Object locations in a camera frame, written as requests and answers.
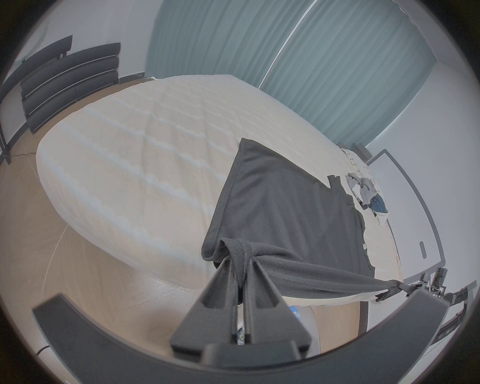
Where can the pile of clothes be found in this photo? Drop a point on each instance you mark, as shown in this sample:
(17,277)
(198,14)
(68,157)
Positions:
(365,191)

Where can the grey bedside table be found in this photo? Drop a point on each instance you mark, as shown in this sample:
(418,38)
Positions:
(360,150)

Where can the dark grey dressing table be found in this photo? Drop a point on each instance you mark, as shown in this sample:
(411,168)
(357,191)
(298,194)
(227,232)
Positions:
(37,56)

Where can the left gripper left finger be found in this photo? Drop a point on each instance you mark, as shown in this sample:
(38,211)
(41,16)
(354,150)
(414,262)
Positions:
(210,326)

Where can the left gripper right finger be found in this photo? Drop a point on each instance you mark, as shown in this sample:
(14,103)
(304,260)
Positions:
(273,326)

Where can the white printed pillow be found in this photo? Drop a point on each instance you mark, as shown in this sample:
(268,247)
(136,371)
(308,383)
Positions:
(356,163)

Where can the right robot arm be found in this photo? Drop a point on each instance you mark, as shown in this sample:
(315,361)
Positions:
(461,294)

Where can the black T-shirt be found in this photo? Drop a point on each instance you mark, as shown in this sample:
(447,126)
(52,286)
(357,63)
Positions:
(285,217)

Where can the blue-green curtain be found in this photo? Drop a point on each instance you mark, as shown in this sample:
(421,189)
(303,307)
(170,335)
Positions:
(210,37)
(356,75)

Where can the bed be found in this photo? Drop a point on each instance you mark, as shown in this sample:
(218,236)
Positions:
(150,150)

